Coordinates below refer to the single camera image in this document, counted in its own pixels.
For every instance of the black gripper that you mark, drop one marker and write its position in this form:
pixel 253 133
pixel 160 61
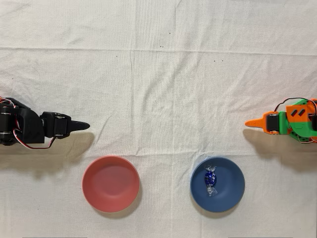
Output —
pixel 60 125

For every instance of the blue candy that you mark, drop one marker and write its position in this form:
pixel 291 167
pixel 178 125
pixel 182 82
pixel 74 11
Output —
pixel 210 178

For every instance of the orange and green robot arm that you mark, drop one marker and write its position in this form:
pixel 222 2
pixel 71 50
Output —
pixel 299 116

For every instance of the pink bowl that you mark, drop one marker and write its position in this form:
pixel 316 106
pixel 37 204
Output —
pixel 111 184

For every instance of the orange green gripper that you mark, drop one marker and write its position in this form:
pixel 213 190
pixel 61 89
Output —
pixel 272 123

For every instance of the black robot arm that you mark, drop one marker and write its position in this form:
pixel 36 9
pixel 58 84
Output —
pixel 27 124

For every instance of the blue bowl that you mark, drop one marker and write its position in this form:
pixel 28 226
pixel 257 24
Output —
pixel 230 188

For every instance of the white tablecloth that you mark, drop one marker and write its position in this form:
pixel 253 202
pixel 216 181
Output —
pixel 148 99

